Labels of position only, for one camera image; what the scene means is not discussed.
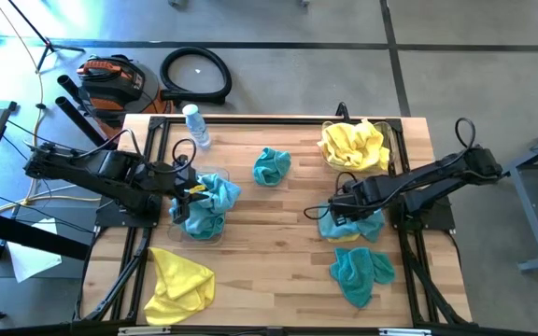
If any yellow microfiber towel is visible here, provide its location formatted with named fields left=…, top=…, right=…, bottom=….
left=343, top=119, right=391, bottom=172
left=143, top=246, right=217, bottom=327
left=317, top=121, right=377, bottom=172
left=327, top=231, right=361, bottom=244

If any light blue microfiber towel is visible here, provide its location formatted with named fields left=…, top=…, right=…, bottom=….
left=169, top=200, right=227, bottom=242
left=318, top=204, right=386, bottom=244

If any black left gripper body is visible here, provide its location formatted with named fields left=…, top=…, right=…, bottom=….
left=164, top=161, right=200, bottom=203

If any black aluminium table frame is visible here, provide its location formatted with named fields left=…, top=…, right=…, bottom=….
left=72, top=114, right=471, bottom=328

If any black vacuum wand tube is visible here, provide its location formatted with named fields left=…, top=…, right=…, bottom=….
left=53, top=95, right=111, bottom=148
left=56, top=73, right=97, bottom=118

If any grey metal desk frame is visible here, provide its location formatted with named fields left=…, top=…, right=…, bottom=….
left=502, top=116, right=538, bottom=274

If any yellow cloth top right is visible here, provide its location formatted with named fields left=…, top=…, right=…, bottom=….
left=319, top=119, right=397, bottom=173

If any yellow cable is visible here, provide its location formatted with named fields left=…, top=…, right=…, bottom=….
left=0, top=0, right=102, bottom=209

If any black vacuum hose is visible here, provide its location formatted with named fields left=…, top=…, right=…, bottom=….
left=159, top=45, right=234, bottom=106

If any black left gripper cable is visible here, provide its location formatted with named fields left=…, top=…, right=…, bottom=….
left=170, top=137, right=199, bottom=175

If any clear plastic water bottle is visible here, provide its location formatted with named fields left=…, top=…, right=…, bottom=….
left=181, top=103, right=213, bottom=149

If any white paper sheet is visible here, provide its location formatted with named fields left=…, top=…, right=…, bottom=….
left=6, top=217, right=64, bottom=284

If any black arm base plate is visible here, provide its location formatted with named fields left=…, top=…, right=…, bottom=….
left=94, top=193, right=163, bottom=231
left=387, top=198, right=457, bottom=234

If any black side table frame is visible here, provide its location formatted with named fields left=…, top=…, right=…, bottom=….
left=0, top=204, right=92, bottom=323

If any teal microfiber towel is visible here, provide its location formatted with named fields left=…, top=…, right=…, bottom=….
left=328, top=245, right=397, bottom=310
left=252, top=147, right=292, bottom=187

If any clear plastic basket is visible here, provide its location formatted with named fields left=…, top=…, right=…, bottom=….
left=166, top=165, right=231, bottom=246

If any orange black shop vacuum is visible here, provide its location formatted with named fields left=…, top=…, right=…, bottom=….
left=75, top=53, right=177, bottom=141

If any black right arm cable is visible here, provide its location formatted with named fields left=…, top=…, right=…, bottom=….
left=454, top=117, right=477, bottom=150

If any silver metal bracket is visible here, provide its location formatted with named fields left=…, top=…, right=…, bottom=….
left=118, top=326, right=172, bottom=336
left=378, top=328, right=433, bottom=336

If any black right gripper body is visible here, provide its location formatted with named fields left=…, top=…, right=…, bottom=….
left=341, top=183, right=378, bottom=221

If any black tripod stand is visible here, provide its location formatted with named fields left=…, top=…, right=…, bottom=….
left=7, top=0, right=87, bottom=74

